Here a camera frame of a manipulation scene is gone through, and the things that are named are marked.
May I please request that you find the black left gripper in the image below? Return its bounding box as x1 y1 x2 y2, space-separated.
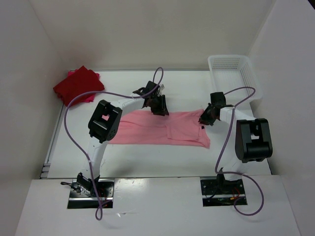
150 94 169 117

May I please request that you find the light pink t shirt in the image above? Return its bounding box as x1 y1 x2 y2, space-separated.
110 109 210 149

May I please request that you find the magenta pink t shirt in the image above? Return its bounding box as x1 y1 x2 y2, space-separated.
67 70 95 104

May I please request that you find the dark red t shirt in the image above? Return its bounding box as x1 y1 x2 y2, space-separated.
53 66 105 107

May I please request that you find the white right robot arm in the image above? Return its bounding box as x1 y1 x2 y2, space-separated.
199 92 273 193

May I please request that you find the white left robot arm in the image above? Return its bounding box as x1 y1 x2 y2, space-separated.
77 81 169 197

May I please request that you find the white plastic basket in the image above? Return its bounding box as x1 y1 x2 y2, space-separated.
208 55 263 101

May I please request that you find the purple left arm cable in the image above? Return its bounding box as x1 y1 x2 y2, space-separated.
63 66 165 221

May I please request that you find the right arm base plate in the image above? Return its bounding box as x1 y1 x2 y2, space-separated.
200 178 247 207

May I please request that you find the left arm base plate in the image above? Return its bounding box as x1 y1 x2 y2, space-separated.
67 179 115 209

